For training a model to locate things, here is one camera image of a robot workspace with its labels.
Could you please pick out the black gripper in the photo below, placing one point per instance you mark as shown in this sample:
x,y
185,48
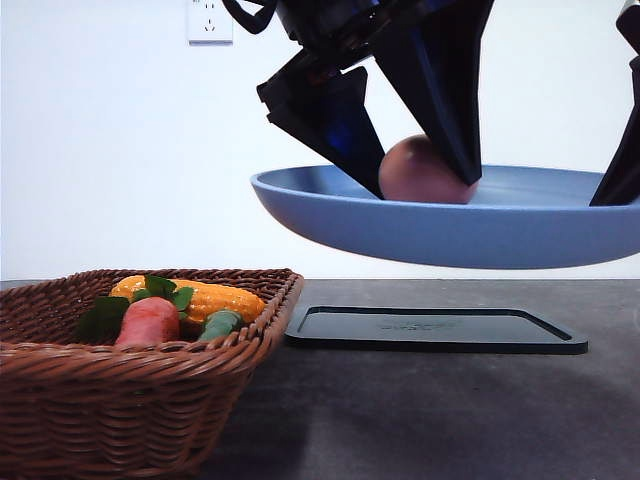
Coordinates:
x,y
428,49

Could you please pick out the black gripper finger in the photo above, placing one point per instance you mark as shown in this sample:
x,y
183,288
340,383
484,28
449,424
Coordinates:
x,y
620,183

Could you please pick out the brown egg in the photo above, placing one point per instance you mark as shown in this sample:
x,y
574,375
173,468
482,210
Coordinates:
x,y
413,170

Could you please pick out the blue plate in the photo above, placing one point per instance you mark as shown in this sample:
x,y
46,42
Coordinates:
x,y
518,215

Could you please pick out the brown wicker basket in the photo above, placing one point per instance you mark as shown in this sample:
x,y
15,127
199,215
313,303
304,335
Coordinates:
x,y
122,410

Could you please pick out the black rectangular tray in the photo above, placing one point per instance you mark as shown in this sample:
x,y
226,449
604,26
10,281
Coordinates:
x,y
433,328

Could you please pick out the yellow toy corn cob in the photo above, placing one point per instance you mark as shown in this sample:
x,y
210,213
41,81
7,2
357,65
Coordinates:
x,y
208,297

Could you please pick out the orange toy carrot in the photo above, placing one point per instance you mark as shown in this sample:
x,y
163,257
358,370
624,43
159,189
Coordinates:
x,y
149,316

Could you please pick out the white wall socket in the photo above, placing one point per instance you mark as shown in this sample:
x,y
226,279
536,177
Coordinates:
x,y
209,23

